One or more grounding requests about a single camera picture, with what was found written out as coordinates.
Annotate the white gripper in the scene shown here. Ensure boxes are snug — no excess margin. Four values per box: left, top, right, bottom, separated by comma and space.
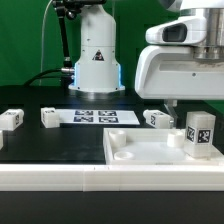
135, 15, 224, 128

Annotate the white square table top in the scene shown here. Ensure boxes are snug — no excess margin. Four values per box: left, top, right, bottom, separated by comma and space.
103, 128, 224, 165

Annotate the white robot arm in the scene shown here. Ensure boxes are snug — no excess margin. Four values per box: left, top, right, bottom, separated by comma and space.
70, 0, 224, 102

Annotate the white sheet with tags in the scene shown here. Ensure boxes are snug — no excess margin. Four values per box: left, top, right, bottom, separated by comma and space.
56, 109, 139, 125

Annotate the white U-shaped obstacle fence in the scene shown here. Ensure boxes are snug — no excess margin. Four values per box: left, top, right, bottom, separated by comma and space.
0, 130, 224, 191

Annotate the black cable bundle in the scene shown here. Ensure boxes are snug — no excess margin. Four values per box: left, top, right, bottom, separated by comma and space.
23, 67, 75, 88

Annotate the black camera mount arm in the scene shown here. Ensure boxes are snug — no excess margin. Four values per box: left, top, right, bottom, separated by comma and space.
52, 0, 107, 68

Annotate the white cable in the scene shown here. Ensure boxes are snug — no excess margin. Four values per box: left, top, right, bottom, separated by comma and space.
38, 0, 54, 87

